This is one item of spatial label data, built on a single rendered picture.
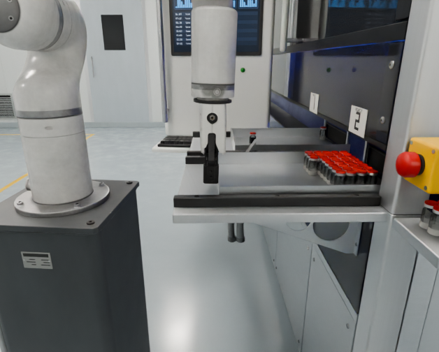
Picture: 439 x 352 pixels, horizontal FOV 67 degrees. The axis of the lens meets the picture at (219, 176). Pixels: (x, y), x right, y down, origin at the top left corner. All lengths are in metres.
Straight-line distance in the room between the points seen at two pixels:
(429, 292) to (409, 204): 0.21
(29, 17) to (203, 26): 0.28
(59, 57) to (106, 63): 5.60
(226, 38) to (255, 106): 0.95
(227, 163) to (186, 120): 0.73
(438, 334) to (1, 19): 1.00
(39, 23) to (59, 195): 0.31
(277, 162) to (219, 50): 0.40
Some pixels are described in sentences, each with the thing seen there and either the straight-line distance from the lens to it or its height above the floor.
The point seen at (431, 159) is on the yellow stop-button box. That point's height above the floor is 1.01.
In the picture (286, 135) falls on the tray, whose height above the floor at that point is 0.89.
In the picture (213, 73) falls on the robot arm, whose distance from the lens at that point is 0.62.
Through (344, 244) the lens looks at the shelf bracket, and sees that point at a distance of 0.82.
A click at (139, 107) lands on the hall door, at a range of 6.29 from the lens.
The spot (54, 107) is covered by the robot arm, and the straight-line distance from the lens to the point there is 0.70.
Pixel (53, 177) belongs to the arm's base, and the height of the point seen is 0.93.
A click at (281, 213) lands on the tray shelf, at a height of 0.88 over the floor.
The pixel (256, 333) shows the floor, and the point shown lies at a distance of 1.64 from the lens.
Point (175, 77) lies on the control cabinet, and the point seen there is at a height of 1.08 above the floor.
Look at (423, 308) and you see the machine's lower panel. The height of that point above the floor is 0.67.
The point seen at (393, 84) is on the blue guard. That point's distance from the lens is 0.69.
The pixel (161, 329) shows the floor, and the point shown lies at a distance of 1.67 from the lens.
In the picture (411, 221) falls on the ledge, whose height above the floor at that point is 0.88.
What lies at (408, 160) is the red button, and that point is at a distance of 0.57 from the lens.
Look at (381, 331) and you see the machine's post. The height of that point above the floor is 0.61.
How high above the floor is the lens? 1.15
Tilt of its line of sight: 19 degrees down
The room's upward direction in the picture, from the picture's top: straight up
